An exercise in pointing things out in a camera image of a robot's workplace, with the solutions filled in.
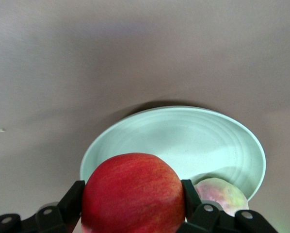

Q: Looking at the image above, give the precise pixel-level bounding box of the pink yellow peach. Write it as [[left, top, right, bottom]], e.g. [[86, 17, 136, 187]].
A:
[[193, 178, 249, 218]]

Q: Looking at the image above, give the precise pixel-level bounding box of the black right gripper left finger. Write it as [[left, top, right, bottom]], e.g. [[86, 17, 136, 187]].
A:
[[0, 180, 86, 233]]

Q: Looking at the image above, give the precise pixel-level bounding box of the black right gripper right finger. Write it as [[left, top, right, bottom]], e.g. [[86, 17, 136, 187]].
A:
[[173, 179, 279, 233]]

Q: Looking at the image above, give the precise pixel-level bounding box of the green round plate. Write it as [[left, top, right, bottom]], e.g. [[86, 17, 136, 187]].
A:
[[79, 106, 267, 204]]

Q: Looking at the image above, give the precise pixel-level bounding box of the red apple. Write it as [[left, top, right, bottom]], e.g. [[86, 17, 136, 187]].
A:
[[81, 152, 186, 233]]

